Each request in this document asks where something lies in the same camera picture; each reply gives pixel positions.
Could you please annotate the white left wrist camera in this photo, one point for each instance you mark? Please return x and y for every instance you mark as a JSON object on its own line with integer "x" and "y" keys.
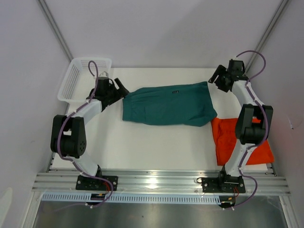
{"x": 104, "y": 74}

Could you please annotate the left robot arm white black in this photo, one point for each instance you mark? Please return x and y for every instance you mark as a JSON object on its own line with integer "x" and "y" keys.
{"x": 68, "y": 138}

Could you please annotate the orange shorts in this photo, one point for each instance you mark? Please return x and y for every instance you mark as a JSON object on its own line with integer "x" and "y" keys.
{"x": 224, "y": 137}

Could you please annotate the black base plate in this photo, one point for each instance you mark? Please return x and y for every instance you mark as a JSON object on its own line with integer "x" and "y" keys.
{"x": 221, "y": 185}
{"x": 87, "y": 183}

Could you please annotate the slotted grey cable duct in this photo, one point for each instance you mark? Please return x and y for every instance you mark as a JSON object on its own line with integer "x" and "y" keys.
{"x": 133, "y": 198}

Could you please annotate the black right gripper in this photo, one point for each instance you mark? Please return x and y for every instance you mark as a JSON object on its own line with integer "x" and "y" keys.
{"x": 220, "y": 71}

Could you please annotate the left side table rail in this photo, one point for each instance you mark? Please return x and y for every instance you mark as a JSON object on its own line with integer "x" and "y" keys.
{"x": 50, "y": 163}

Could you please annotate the right corner aluminium post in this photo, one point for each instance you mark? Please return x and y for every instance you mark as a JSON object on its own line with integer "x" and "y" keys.
{"x": 277, "y": 15}

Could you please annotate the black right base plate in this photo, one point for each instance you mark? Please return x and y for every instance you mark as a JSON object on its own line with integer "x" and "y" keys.
{"x": 221, "y": 185}

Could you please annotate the teal green shorts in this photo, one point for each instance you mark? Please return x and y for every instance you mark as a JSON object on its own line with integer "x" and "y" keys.
{"x": 170, "y": 105}

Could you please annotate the corner aluminium post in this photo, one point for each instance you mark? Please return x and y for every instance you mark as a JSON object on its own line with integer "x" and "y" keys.
{"x": 277, "y": 15}
{"x": 55, "y": 28}

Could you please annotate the left corner aluminium post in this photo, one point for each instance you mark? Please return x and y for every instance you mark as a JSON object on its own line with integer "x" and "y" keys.
{"x": 55, "y": 28}

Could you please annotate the white plastic laundry basket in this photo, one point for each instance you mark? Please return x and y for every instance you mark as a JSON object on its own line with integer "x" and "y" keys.
{"x": 79, "y": 81}

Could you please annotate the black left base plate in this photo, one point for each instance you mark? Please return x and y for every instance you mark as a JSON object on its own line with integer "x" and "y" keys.
{"x": 87, "y": 183}

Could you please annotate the table rail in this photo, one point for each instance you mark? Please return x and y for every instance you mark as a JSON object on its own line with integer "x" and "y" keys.
{"x": 50, "y": 163}
{"x": 271, "y": 169}

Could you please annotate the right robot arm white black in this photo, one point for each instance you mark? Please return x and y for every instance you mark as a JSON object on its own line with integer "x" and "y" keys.
{"x": 253, "y": 123}

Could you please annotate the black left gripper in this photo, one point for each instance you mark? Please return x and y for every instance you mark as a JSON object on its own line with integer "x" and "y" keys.
{"x": 121, "y": 92}

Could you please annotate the right side table rail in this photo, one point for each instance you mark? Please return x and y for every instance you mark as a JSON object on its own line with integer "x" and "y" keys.
{"x": 271, "y": 169}

